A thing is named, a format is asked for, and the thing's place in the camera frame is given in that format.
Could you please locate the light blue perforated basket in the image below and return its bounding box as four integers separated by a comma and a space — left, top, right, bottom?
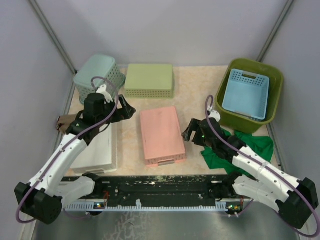
222, 68, 270, 122

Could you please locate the aluminium frame post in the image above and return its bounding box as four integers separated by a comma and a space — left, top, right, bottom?
26, 0, 80, 73
256, 0, 296, 63

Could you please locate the white perforated basket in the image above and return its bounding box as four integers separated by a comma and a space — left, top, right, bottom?
70, 123, 118, 176

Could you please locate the purple cable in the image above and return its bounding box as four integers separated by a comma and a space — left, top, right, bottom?
15, 76, 120, 225
204, 95, 319, 237

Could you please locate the olive green large tub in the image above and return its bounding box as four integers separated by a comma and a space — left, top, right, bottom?
214, 58, 284, 134

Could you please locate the light green shallow basket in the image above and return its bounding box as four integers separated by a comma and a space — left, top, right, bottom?
124, 63, 175, 99

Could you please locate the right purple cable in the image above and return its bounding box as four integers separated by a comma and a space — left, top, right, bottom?
204, 95, 319, 237

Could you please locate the right aluminium frame post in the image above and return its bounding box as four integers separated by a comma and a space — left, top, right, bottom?
256, 0, 296, 63

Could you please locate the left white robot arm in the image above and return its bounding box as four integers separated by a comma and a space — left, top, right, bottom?
14, 84, 136, 225

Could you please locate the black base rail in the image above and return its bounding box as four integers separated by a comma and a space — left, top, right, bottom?
62, 174, 253, 207

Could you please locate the left aluminium frame post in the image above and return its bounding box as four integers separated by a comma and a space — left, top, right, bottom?
26, 0, 80, 73

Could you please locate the white slotted cable duct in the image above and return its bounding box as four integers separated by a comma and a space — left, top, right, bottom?
64, 199, 241, 213

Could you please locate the teal perforated plastic basket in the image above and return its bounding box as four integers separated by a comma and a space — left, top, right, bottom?
73, 54, 126, 105

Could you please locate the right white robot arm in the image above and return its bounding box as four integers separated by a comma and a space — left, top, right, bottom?
182, 111, 319, 230

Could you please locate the pink perforated basket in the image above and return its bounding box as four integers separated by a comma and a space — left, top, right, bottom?
139, 106, 187, 167

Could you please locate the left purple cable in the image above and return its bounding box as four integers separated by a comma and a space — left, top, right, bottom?
15, 76, 120, 225

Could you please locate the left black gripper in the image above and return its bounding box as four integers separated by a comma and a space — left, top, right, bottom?
96, 94, 136, 127

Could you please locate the brown cloth pouch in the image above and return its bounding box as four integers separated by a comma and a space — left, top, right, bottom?
56, 114, 77, 134

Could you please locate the green cloth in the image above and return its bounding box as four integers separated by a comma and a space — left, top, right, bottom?
201, 130, 274, 177

